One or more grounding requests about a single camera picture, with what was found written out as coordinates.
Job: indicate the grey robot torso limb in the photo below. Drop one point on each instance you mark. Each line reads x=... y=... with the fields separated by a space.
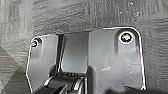
x=76 y=53

